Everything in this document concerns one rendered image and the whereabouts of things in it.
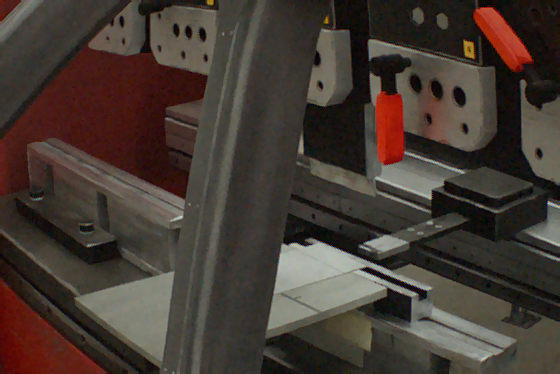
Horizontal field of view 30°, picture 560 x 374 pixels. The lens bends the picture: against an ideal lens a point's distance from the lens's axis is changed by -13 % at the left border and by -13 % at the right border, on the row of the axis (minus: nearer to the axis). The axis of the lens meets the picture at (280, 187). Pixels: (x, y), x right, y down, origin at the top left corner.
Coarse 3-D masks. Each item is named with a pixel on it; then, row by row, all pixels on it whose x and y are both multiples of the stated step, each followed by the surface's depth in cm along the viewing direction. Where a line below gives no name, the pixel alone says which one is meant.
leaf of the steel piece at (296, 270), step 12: (288, 252) 123; (288, 264) 120; (300, 264) 120; (312, 264) 120; (324, 264) 120; (288, 276) 117; (300, 276) 117; (312, 276) 117; (324, 276) 117; (336, 276) 117; (276, 288) 114; (288, 288) 114
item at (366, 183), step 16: (304, 112) 120; (320, 112) 117; (336, 112) 115; (352, 112) 113; (368, 112) 112; (304, 128) 120; (320, 128) 118; (336, 128) 116; (352, 128) 114; (368, 128) 112; (304, 144) 121; (320, 144) 119; (336, 144) 116; (352, 144) 114; (368, 144) 113; (320, 160) 119; (336, 160) 117; (352, 160) 115; (368, 160) 113; (320, 176) 121; (336, 176) 119; (352, 176) 117; (368, 176) 114; (368, 192) 115
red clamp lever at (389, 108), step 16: (384, 64) 97; (400, 64) 98; (384, 80) 98; (384, 96) 98; (400, 96) 99; (384, 112) 98; (400, 112) 99; (384, 128) 99; (400, 128) 99; (384, 144) 99; (400, 144) 100; (384, 160) 100; (400, 160) 100
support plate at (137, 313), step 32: (128, 288) 115; (160, 288) 115; (320, 288) 114; (352, 288) 114; (384, 288) 113; (96, 320) 109; (128, 320) 107; (160, 320) 108; (288, 320) 107; (160, 352) 101
